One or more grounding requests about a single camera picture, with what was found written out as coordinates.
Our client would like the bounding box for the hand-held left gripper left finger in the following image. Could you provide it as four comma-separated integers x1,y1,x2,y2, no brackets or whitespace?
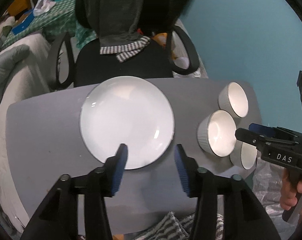
20,143,129,240

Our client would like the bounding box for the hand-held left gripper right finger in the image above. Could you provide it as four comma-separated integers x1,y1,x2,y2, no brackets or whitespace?
174,144,281,240

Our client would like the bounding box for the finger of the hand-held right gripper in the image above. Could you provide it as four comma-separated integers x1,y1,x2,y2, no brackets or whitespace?
249,123,301,145
235,128,269,153

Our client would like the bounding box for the white bowl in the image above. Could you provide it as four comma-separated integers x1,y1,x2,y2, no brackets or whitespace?
229,141,258,170
197,109,238,157
218,81,249,118

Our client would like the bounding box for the white plate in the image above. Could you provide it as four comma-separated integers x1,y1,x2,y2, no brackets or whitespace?
79,76,176,170

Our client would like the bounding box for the person's right hand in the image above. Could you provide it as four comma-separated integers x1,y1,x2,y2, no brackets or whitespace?
280,171,302,212

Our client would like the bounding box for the crinkled clear plastic bag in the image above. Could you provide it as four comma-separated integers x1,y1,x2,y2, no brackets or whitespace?
251,155,291,218

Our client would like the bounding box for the striped grey white cloth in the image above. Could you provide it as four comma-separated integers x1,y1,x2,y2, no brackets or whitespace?
133,211,231,240

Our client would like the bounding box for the black office chair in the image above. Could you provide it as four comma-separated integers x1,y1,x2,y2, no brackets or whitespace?
48,0,200,90

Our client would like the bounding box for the white crumpled cloth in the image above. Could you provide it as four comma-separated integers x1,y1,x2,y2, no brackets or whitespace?
175,55,202,78

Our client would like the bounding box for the bed with grey sheet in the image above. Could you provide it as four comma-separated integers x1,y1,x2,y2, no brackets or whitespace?
0,31,56,233

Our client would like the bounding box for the orange bag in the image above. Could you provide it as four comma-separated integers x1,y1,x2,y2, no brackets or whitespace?
151,31,191,68

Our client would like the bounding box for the grey duvet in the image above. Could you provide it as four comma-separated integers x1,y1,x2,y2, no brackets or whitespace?
0,44,32,118

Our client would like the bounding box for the grey garment with striped hem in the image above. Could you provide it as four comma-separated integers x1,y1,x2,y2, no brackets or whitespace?
76,0,151,63

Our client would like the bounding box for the green checked tablecloth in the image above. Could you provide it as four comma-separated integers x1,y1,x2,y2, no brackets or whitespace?
1,0,101,50

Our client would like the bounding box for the blue box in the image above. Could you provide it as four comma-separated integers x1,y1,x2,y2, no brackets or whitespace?
11,11,35,35

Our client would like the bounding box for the white plastic bag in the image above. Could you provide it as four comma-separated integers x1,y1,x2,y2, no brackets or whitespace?
33,0,57,17

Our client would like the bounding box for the beige clothes pile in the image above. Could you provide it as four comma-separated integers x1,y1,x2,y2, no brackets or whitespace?
0,17,11,48

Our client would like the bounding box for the wooden wardrobe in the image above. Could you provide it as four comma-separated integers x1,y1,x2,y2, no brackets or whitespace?
6,0,32,18

